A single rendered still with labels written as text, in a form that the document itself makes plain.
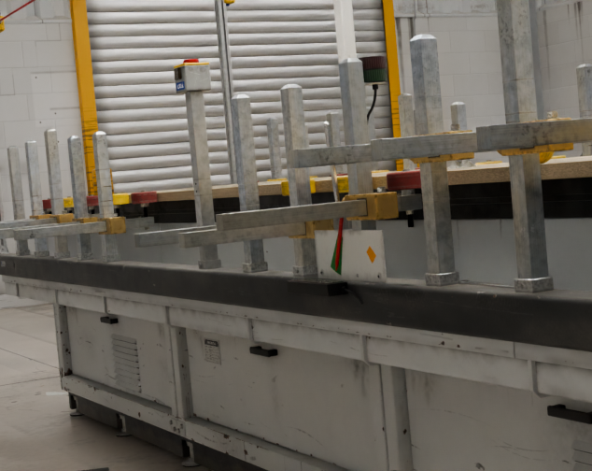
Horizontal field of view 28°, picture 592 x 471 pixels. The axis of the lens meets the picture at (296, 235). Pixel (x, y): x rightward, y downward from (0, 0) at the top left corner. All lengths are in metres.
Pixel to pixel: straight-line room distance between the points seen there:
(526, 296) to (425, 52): 0.49
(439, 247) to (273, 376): 1.28
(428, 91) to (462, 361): 0.48
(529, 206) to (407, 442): 0.98
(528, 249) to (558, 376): 0.21
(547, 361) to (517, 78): 0.45
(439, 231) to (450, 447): 0.66
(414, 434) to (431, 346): 0.55
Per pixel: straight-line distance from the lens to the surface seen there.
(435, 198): 2.09
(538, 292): 1.90
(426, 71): 2.10
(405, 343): 2.26
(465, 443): 2.56
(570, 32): 12.48
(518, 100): 1.89
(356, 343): 2.42
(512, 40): 1.90
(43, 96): 10.39
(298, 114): 2.52
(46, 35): 10.46
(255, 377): 3.39
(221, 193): 3.25
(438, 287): 2.08
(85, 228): 3.60
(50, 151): 4.14
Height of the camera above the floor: 0.92
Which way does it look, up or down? 3 degrees down
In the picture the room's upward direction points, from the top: 5 degrees counter-clockwise
